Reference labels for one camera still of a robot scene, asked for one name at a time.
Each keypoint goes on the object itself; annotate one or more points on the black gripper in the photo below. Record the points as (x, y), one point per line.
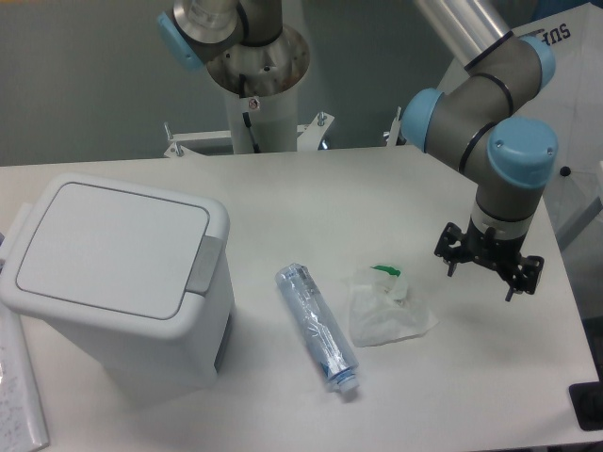
(521, 273)

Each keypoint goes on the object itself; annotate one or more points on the white plastic trash can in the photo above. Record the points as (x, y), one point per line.
(135, 276)

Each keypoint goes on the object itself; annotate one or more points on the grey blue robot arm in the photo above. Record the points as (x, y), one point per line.
(197, 32)

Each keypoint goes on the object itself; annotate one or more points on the crumpled white plastic bag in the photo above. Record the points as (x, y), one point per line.
(385, 308)

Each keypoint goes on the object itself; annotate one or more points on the black device at edge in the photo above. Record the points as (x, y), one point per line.
(586, 399)

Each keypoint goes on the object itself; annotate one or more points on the white umbrella with lettering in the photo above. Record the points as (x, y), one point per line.
(530, 105)

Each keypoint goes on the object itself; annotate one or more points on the crushed clear plastic bottle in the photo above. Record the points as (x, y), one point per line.
(319, 330)

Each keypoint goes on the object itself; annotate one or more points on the white metal base frame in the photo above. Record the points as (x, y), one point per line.
(308, 137)

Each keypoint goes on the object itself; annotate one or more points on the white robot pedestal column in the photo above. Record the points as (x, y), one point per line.
(260, 85)

